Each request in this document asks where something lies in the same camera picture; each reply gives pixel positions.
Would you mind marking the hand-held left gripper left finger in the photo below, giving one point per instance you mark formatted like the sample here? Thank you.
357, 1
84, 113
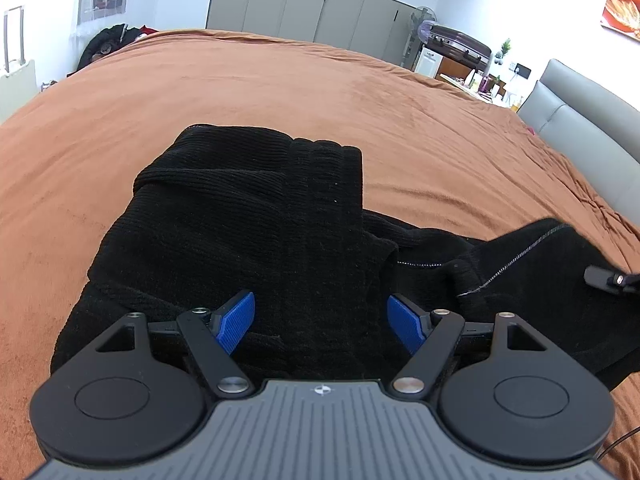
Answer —
235, 321

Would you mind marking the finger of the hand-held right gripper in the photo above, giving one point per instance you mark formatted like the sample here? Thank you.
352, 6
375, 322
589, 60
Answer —
612, 281

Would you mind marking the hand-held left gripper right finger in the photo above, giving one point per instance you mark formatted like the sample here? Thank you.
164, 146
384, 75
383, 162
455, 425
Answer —
407, 322

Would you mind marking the black pants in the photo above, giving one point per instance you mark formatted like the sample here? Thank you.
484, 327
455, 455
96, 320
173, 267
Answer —
250, 220

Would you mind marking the grey padded headboard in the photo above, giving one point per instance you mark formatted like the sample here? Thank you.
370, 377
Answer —
575, 110

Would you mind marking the brown bed blanket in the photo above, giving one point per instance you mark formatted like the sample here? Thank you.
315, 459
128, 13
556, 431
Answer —
150, 85

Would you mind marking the cluttered wooden desk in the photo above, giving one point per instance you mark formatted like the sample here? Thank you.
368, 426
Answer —
457, 72

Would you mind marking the small potted plant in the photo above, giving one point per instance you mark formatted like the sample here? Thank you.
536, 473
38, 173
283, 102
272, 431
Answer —
504, 50

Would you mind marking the white cabinet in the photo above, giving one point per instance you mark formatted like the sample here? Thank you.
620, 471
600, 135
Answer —
427, 62

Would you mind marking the purple suitcase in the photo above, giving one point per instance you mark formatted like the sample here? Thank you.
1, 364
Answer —
460, 45

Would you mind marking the standing fan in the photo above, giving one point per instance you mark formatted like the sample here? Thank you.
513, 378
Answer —
422, 22

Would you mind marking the dark shoes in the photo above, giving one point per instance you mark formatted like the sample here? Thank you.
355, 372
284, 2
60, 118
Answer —
47, 86

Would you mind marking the pile of dark clothes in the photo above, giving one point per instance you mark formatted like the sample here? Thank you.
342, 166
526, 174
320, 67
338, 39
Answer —
105, 42

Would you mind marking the cream suitcase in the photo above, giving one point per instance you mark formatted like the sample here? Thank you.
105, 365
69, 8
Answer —
17, 90

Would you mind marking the grey wardrobe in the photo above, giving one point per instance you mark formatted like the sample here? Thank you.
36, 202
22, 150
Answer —
310, 7

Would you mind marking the wall socket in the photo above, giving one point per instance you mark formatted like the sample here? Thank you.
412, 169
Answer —
523, 70

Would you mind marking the orange wall picture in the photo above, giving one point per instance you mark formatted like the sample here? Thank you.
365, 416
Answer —
622, 10

